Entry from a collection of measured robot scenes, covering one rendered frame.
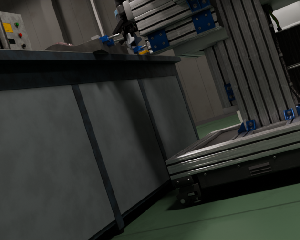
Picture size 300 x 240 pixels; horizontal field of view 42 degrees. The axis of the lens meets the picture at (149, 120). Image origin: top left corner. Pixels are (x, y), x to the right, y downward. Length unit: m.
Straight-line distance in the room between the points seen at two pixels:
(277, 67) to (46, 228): 1.22
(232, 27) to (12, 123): 1.11
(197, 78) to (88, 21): 2.91
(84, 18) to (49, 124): 8.03
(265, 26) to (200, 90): 6.42
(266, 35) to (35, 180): 1.20
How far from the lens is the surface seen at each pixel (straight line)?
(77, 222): 1.52
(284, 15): 5.06
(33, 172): 1.40
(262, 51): 1.92
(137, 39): 2.30
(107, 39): 1.89
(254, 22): 1.93
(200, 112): 8.32
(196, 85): 8.30
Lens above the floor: 0.42
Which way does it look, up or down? level
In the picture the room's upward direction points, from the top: 18 degrees counter-clockwise
